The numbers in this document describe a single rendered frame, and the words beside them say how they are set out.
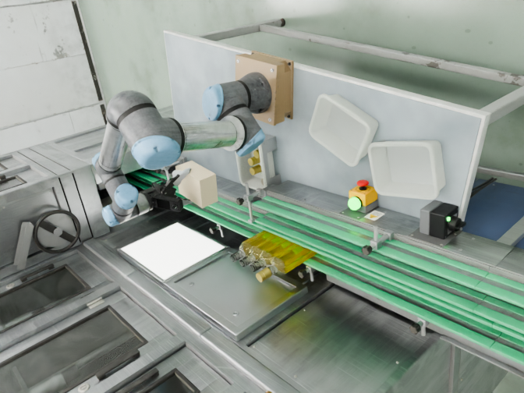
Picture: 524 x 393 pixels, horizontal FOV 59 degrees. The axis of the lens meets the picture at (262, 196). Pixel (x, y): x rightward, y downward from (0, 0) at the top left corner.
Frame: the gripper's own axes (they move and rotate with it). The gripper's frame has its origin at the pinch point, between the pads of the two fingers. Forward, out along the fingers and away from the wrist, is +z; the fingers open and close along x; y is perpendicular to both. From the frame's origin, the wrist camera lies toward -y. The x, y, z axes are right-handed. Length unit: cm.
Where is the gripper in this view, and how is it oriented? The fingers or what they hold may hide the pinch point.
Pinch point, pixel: (193, 185)
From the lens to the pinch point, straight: 180.9
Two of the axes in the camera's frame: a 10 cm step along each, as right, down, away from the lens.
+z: 7.5, -3.6, 5.6
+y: -6.6, -3.7, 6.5
